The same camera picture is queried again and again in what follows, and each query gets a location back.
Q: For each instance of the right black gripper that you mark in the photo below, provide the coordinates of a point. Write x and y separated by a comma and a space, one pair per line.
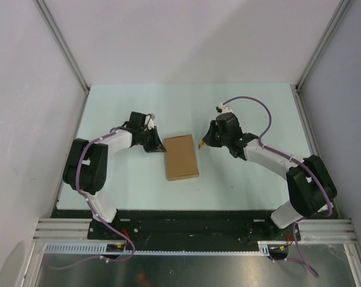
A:
208, 139

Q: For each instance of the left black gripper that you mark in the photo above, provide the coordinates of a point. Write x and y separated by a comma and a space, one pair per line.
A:
155, 144

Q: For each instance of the yellow utility knife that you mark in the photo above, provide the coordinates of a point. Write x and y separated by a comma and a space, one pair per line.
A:
201, 144

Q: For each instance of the brown cardboard express box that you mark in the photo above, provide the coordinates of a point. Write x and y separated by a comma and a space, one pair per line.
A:
181, 161

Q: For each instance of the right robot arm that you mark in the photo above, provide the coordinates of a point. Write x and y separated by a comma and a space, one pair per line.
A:
309, 184

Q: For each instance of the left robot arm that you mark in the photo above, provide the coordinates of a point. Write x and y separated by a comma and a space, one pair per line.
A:
86, 166

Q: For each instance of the aluminium extrusion crossbar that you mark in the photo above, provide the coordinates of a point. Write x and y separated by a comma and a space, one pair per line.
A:
312, 231

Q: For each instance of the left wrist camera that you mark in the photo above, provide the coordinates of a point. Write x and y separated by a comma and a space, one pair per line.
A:
149, 122

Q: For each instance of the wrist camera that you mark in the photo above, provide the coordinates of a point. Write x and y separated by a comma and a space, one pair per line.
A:
223, 109
149, 122

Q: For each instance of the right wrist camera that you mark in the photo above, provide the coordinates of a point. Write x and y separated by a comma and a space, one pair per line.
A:
223, 109

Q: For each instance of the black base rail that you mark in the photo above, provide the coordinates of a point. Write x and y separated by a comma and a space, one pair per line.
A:
227, 230

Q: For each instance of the grey slotted cable duct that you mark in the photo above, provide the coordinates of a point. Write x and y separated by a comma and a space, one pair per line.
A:
259, 249

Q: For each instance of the left aluminium frame post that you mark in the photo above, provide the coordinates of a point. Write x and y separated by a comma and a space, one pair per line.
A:
62, 44

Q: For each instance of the aluminium frame post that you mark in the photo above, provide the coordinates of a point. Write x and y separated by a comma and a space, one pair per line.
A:
62, 44
329, 32

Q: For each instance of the right aluminium frame post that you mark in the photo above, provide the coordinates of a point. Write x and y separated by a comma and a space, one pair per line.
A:
329, 32

